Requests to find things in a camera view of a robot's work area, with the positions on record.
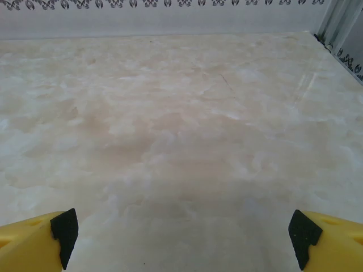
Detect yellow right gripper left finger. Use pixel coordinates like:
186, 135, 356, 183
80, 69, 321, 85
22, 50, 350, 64
0, 208, 79, 272

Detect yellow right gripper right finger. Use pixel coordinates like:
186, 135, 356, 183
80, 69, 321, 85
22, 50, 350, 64
288, 209, 363, 272

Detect aluminium frame post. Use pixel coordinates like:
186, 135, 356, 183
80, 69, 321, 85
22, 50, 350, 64
313, 0, 363, 57

